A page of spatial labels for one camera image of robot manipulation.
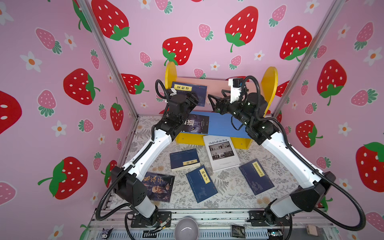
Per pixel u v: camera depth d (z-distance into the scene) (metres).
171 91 0.66
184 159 0.96
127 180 0.41
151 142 0.48
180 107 0.54
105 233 0.68
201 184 0.86
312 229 0.70
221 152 0.95
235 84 0.52
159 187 0.84
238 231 0.69
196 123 0.95
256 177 0.87
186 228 0.70
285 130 1.12
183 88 0.75
